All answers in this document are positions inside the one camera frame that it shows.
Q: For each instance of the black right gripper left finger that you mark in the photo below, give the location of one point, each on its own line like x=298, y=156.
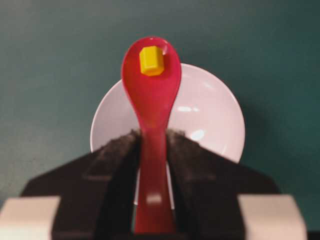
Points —
x=96, y=191

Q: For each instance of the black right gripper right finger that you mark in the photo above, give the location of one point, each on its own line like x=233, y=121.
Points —
x=205, y=187

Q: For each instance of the red plastic spoon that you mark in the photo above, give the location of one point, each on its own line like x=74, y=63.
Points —
x=152, y=98

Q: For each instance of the yellow hexagonal prism block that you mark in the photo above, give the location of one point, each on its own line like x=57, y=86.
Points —
x=151, y=61

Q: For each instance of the white round bowl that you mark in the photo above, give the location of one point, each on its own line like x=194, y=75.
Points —
x=205, y=109

